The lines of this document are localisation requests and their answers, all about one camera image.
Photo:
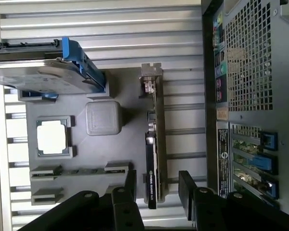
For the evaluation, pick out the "silver CPU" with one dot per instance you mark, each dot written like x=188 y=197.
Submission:
x=51 y=137

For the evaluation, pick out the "orange case sticker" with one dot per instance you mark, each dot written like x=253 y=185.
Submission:
x=222 y=113

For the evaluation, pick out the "blue card retention latch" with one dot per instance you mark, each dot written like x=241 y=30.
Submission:
x=269 y=140

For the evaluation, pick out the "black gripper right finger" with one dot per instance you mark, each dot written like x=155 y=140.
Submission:
x=207 y=211

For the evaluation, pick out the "hard disk in blue carrier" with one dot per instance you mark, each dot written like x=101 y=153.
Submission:
x=38 y=74

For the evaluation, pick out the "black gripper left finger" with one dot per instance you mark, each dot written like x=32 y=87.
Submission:
x=125 y=211

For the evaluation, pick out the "black rear case label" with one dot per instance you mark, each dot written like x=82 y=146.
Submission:
x=224 y=156

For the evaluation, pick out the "graphics card with black cooler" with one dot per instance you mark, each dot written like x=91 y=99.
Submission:
x=151 y=185

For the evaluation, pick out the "open grey PC case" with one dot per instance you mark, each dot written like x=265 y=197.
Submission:
x=286 y=96

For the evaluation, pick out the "grey parts rack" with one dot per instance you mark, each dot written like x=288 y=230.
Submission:
x=96 y=154

